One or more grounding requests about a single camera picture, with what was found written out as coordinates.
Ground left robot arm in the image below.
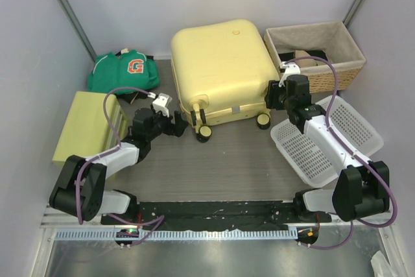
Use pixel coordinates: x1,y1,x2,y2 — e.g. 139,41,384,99
49,108,189,224

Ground beige cloth in basket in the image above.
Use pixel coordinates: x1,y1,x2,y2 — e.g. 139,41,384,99
294,50,327,67

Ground white crumpled plastic bag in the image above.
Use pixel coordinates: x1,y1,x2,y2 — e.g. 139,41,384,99
370,251,397,277

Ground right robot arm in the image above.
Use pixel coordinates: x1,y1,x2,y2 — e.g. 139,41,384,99
265,74,396,222

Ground wicker basket with liner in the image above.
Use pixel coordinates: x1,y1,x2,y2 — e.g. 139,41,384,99
264,21,366,93

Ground white slotted cable duct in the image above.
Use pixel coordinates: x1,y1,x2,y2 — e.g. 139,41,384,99
54,227,298,241

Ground green jersey with G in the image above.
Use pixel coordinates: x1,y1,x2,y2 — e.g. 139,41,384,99
87,50,160,94

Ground white plastic mesh basket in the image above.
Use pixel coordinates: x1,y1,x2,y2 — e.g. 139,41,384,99
270,96,384,188

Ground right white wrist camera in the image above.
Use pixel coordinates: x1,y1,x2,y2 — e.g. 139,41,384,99
279,62,300,85

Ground black cloth in basket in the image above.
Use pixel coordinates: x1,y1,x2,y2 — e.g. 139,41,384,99
278,50,329,67

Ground dark cloth under jersey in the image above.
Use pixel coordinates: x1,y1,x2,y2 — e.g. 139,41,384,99
117,91,154,104

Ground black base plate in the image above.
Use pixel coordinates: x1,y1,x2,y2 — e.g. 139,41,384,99
120,200,332,232

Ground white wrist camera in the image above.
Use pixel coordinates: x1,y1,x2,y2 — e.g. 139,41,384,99
147,92,172,117
279,62,300,85

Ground aluminium rail frame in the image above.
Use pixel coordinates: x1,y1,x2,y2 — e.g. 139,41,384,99
32,208,399,276

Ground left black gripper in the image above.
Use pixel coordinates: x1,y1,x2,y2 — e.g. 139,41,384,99
147,108,188,141

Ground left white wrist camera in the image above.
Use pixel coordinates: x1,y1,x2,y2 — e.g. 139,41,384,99
147,92,172,117

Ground yellow-green drawer box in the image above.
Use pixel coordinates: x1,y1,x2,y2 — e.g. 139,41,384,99
52,91,128,169

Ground yellow hard-shell suitcase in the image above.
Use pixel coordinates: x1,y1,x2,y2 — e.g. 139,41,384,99
171,19,278,143

